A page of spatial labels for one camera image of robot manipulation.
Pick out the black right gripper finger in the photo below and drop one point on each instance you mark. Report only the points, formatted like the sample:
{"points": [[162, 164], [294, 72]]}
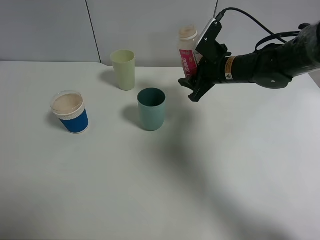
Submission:
{"points": [[189, 82], [200, 90]]}

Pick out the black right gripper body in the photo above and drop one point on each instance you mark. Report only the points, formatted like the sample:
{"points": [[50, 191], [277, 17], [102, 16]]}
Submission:
{"points": [[209, 71]]}

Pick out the clear bottle with pink label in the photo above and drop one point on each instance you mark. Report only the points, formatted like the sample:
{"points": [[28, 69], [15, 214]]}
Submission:
{"points": [[188, 35]]}

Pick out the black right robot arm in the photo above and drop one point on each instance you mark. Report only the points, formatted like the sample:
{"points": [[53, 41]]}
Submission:
{"points": [[272, 67]]}

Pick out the teal plastic cup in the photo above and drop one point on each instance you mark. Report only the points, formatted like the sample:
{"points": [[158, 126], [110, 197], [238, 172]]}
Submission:
{"points": [[151, 106]]}

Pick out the pale yellow plastic cup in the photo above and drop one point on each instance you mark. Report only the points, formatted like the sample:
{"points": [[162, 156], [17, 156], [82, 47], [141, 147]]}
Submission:
{"points": [[123, 62]]}

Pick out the blue cup with clear lid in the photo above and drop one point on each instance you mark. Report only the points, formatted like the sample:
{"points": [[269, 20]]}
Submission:
{"points": [[69, 107]]}

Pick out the black wrist camera with silver top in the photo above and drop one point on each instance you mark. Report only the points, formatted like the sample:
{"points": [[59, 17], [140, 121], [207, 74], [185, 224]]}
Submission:
{"points": [[207, 45]]}

